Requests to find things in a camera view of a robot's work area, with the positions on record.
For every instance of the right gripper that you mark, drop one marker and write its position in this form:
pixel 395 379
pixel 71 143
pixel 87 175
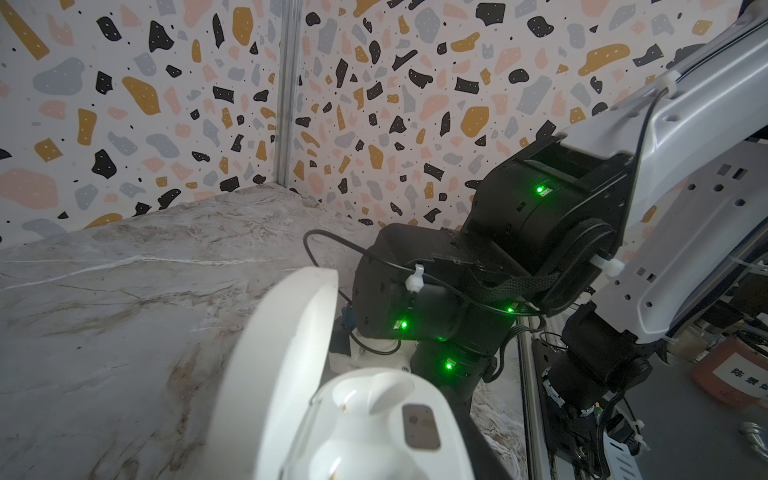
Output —
pixel 415 284

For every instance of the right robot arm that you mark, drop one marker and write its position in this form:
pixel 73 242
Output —
pixel 609 235

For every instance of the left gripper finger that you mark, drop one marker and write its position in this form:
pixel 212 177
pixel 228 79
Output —
pixel 484 461

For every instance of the pink cup with label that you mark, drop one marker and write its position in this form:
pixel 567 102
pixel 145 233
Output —
pixel 734 373

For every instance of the white charging case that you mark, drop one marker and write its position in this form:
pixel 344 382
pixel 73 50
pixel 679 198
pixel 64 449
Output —
pixel 275 418

